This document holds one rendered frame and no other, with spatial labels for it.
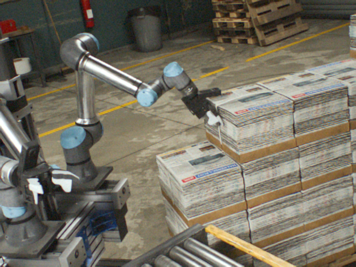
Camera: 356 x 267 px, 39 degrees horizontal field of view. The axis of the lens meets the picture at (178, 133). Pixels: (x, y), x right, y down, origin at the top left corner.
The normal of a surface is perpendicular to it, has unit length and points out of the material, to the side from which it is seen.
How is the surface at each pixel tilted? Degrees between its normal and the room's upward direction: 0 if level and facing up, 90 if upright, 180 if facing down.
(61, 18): 90
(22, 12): 90
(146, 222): 0
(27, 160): 118
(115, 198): 90
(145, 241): 0
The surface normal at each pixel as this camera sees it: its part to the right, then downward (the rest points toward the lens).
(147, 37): -0.10, 0.38
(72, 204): -0.15, -0.92
